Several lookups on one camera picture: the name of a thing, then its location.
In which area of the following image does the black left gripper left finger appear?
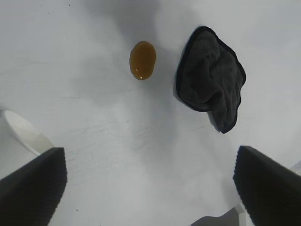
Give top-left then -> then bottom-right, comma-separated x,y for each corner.
0,147 -> 68,226

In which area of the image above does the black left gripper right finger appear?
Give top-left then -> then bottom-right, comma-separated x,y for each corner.
232,145 -> 301,226

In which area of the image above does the white paper cup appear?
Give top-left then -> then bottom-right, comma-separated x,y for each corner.
0,109 -> 56,175

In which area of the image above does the brown liquid spill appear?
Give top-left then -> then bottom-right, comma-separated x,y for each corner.
129,40 -> 157,81

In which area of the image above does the dark grey microfibre cloth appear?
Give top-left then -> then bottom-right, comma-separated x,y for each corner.
175,25 -> 247,134

